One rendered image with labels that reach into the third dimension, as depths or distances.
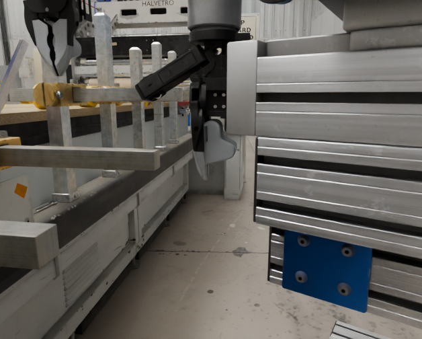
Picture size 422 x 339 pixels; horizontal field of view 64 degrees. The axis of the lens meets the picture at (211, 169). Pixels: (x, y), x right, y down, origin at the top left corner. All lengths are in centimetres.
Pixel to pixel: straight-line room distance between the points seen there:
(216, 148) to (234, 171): 259
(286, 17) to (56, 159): 934
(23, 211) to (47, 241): 39
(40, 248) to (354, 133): 28
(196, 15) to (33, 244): 34
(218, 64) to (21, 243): 33
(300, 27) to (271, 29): 74
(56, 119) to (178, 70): 40
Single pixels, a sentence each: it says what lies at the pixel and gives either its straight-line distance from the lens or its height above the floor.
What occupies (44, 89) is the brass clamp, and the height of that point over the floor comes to 96.
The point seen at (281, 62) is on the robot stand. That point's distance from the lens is 32.
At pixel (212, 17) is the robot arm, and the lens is 48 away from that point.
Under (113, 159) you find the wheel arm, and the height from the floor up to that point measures 85.
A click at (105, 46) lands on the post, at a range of 105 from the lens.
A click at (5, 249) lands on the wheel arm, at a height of 82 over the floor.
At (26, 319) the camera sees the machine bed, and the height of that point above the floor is 28.
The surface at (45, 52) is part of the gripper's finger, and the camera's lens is 66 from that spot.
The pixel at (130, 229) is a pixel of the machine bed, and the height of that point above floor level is 25.
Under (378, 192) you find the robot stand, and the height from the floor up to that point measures 86.
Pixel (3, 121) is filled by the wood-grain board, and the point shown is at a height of 88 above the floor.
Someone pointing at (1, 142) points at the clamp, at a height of 87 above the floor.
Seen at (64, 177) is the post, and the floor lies 76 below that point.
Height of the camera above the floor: 94
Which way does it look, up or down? 12 degrees down
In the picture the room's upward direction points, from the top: straight up
